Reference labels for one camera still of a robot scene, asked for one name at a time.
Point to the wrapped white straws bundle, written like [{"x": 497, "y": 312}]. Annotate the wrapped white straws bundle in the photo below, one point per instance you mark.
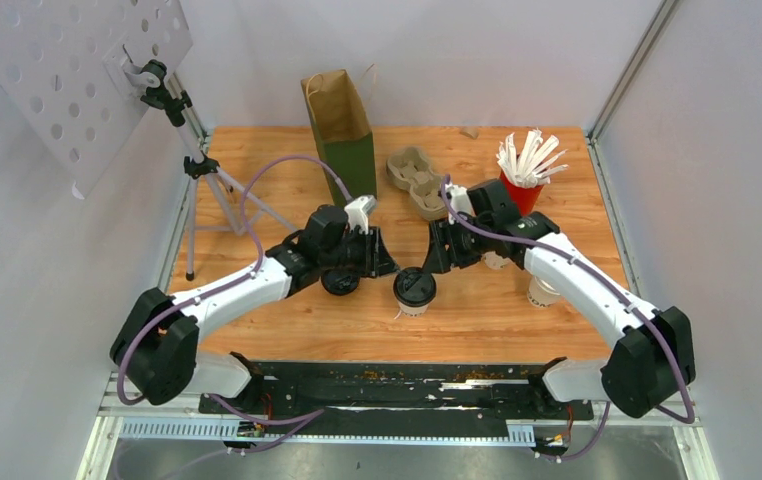
[{"x": 534, "y": 162}]

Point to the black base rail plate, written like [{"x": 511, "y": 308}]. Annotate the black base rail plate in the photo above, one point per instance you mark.
[{"x": 401, "y": 399}]

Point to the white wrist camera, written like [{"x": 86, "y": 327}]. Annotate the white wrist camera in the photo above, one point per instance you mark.
[
  {"x": 457, "y": 201},
  {"x": 358, "y": 212}
]

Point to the white paper coffee cup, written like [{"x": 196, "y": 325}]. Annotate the white paper coffee cup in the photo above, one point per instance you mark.
[{"x": 494, "y": 261}]

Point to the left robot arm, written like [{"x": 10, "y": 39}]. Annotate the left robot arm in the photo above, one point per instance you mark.
[{"x": 157, "y": 348}]

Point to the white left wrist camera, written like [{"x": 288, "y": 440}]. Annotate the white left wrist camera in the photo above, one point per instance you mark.
[{"x": 358, "y": 212}]

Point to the red cylindrical straw holder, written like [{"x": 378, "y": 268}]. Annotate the red cylindrical straw holder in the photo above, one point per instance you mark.
[{"x": 524, "y": 198}]

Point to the cardboard cup carrier stack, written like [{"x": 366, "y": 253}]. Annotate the cardboard cup carrier stack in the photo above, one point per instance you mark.
[{"x": 410, "y": 169}]

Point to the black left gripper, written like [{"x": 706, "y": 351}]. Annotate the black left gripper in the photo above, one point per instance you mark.
[{"x": 377, "y": 259}]

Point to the white tripod stand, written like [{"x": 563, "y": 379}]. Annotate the white tripod stand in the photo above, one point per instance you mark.
[{"x": 196, "y": 164}]

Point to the white perforated board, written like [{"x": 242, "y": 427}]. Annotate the white perforated board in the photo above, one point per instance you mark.
[{"x": 77, "y": 70}]

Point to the white paper cup stack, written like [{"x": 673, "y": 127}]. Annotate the white paper cup stack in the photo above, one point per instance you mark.
[{"x": 541, "y": 294}]

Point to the green paper bag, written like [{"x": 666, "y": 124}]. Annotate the green paper bag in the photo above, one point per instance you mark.
[{"x": 342, "y": 133}]

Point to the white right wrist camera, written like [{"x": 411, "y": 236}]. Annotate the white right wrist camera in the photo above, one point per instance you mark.
[{"x": 457, "y": 201}]

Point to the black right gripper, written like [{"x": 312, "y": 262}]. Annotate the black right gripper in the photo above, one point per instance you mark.
[{"x": 438, "y": 258}]

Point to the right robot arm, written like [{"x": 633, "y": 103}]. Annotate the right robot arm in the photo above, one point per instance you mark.
[{"x": 651, "y": 360}]

